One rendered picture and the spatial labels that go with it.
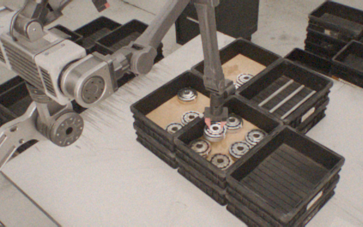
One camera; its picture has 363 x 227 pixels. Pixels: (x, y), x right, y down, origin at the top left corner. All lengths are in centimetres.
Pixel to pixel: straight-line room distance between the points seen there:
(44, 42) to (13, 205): 177
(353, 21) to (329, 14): 20
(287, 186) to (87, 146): 100
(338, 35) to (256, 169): 172
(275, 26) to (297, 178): 271
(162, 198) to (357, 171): 89
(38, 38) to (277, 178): 108
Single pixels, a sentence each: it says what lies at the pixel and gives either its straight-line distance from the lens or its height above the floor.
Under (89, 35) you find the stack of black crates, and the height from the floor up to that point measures 39.
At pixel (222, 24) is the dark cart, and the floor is 43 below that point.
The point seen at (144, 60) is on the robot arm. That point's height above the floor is 145.
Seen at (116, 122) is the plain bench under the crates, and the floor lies 70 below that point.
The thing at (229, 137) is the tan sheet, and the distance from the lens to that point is 202.
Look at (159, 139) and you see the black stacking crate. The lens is 201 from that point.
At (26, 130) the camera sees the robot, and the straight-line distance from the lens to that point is 175.
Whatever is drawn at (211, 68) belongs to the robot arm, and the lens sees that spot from 176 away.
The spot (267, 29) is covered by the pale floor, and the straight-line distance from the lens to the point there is 437.
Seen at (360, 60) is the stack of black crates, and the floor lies 49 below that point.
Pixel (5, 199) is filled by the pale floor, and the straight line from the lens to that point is 314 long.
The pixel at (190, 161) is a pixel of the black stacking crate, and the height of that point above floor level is 84.
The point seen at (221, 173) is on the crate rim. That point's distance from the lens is 175.
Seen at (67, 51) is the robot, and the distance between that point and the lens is 140.
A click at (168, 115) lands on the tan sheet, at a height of 83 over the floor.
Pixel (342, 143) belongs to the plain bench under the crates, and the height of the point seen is 70.
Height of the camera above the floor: 227
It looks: 42 degrees down
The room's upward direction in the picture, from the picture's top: 4 degrees counter-clockwise
